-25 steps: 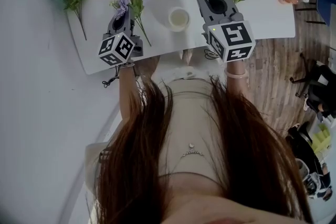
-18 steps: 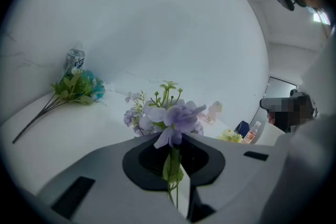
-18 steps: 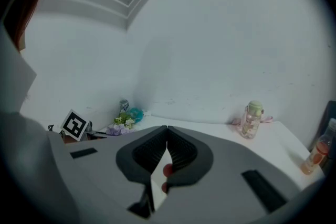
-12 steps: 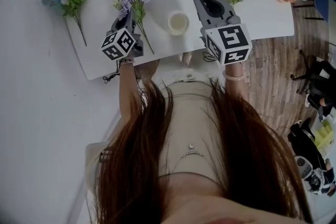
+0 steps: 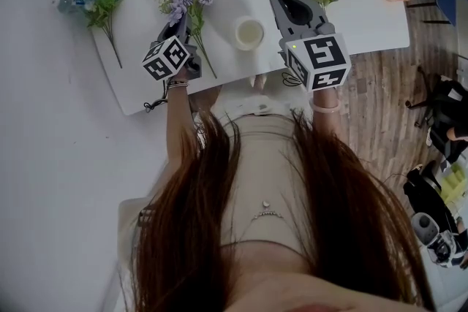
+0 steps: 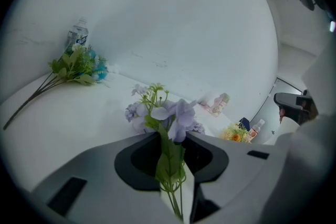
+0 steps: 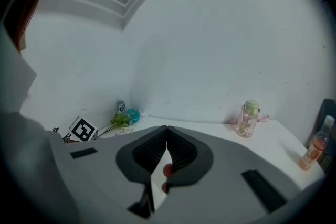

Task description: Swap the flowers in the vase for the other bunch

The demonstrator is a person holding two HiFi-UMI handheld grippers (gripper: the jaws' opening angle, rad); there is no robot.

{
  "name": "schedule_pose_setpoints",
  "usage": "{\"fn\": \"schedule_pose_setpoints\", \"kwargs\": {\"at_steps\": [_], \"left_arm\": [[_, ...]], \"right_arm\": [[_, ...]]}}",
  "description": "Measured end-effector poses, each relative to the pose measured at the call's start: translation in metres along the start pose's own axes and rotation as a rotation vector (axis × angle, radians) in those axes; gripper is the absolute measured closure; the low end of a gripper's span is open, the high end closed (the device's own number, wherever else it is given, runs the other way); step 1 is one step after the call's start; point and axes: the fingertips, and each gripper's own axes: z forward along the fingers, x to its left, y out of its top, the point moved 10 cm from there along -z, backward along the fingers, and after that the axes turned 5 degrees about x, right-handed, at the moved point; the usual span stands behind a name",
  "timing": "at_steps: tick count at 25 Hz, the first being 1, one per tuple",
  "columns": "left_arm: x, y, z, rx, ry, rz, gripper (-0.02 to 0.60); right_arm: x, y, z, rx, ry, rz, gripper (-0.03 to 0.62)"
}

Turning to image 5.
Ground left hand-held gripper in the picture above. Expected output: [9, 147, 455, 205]
[141, 15, 203, 83]

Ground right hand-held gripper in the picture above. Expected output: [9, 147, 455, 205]
[268, 0, 352, 93]

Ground purple flower bouquet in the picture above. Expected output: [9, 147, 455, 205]
[155, 0, 219, 80]

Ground white vase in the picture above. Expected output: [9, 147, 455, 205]
[233, 15, 266, 52]

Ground person's right forearm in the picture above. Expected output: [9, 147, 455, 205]
[310, 87, 345, 144]

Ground blue flower bunch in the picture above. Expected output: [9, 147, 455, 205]
[76, 0, 127, 70]

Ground pink bangle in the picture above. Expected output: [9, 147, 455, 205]
[309, 98, 343, 115]

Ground person's white trousers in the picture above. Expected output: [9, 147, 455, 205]
[197, 75, 316, 122]

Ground person's beige top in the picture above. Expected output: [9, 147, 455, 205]
[118, 112, 320, 267]

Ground black office chair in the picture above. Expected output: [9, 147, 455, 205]
[407, 65, 468, 159]

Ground yellow-green plastic seat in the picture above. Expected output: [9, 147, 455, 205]
[440, 162, 468, 208]

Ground grey white machine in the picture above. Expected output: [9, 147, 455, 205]
[409, 211, 468, 270]

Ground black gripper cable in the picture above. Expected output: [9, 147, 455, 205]
[143, 96, 170, 115]
[281, 71, 306, 88]

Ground silver necklace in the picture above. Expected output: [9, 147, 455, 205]
[252, 199, 284, 221]

